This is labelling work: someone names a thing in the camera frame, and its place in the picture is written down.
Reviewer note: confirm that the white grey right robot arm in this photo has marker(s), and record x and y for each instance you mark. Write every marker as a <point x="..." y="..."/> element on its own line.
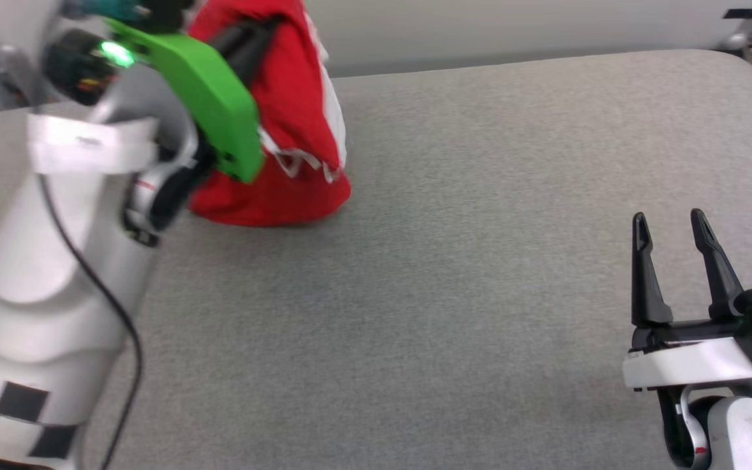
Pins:
<point x="741" y="431"/>

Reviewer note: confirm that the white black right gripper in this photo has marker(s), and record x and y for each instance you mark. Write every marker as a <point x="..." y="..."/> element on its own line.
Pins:
<point x="689" y="365"/>

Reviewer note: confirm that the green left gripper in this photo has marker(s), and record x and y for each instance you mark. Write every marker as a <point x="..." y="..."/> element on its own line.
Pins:
<point x="209" y="98"/>

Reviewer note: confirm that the red white-sleeved t-shirt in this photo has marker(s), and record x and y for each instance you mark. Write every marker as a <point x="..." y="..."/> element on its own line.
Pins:
<point x="297" y="85"/>

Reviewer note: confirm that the grey fabric sofa cushion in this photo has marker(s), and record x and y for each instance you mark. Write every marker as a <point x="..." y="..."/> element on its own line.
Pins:
<point x="448" y="261"/>

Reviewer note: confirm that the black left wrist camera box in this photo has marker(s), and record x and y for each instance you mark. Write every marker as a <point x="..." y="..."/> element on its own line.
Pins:
<point x="168" y="14"/>

